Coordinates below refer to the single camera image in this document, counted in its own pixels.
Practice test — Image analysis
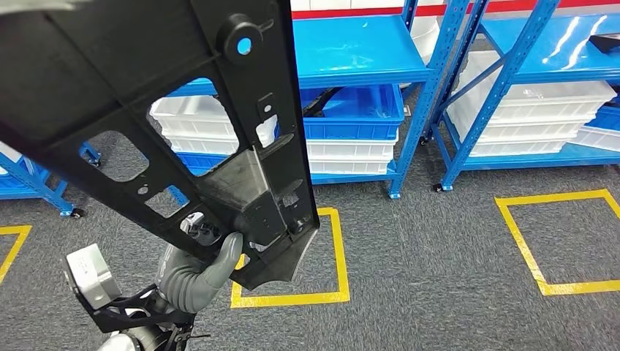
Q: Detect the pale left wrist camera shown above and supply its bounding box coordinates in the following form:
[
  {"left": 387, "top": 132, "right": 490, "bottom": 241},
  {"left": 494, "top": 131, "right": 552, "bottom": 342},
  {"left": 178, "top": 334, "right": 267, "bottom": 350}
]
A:
[{"left": 64, "top": 244, "right": 123, "bottom": 311}]

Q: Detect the black plastic part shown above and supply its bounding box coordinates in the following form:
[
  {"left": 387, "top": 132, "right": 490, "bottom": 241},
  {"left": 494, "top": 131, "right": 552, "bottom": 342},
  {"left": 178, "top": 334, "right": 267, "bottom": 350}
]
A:
[{"left": 302, "top": 87, "right": 342, "bottom": 118}]

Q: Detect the yellow floor tape square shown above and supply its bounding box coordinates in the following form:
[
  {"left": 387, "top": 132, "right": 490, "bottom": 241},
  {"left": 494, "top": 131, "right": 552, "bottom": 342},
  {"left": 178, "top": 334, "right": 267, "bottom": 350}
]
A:
[
  {"left": 494, "top": 188, "right": 620, "bottom": 297},
  {"left": 230, "top": 207, "right": 351, "bottom": 310},
  {"left": 0, "top": 224, "right": 33, "bottom": 286}
]

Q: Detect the blue steel shelf rack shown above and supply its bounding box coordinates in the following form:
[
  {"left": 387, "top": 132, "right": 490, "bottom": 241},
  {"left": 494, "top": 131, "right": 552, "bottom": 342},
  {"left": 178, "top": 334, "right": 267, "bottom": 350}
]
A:
[
  {"left": 430, "top": 0, "right": 620, "bottom": 193},
  {"left": 167, "top": 0, "right": 478, "bottom": 200},
  {"left": 0, "top": 143, "right": 102, "bottom": 217}
]

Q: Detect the black plastic car panel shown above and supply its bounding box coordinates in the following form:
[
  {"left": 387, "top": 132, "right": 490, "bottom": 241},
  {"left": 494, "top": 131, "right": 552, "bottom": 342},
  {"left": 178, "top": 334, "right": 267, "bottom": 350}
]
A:
[{"left": 0, "top": 0, "right": 322, "bottom": 293}]

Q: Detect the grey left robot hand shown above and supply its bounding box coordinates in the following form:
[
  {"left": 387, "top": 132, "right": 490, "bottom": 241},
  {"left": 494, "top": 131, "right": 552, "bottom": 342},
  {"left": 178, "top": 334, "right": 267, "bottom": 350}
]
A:
[{"left": 181, "top": 212, "right": 244, "bottom": 292}]

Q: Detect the red barrier belt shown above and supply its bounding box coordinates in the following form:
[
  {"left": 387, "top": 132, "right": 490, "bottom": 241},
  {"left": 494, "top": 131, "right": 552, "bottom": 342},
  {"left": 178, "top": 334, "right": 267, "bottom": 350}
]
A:
[{"left": 290, "top": 0, "right": 620, "bottom": 20}]

